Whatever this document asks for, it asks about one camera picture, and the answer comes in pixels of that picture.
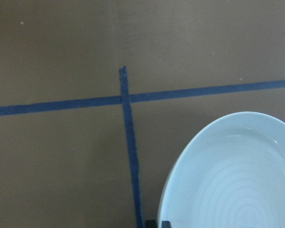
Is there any light blue plate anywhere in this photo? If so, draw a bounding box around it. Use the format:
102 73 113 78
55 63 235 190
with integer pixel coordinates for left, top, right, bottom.
157 112 285 228

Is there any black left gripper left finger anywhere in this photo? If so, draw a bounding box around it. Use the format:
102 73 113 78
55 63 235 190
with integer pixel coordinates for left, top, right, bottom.
145 220 156 228

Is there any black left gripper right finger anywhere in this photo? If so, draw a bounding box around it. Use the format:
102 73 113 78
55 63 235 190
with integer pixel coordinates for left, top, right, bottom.
161 221 171 228

